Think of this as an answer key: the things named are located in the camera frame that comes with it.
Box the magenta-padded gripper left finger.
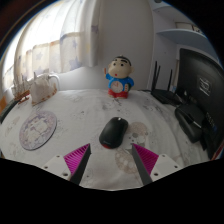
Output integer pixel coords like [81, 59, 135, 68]
[42, 143, 92, 186]

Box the cartoon boy figurine with clock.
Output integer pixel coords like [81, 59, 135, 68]
[104, 55, 135, 99]

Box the black computer monitor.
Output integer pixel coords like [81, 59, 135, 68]
[175, 48, 224, 161]

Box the black box device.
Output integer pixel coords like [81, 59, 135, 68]
[174, 103, 205, 144]

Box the large white conch shell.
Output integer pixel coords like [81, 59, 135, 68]
[29, 72, 58, 107]

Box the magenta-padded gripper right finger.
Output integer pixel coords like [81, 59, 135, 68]
[131, 143, 183, 186]

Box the white wall shelf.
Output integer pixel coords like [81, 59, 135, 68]
[151, 1, 218, 51]

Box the black computer mouse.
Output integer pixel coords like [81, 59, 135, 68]
[98, 116, 129, 150]

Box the white star-print curtain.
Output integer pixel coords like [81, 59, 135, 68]
[1, 0, 101, 93]

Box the round purple printed mouse pad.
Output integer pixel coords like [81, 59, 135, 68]
[18, 110, 58, 151]

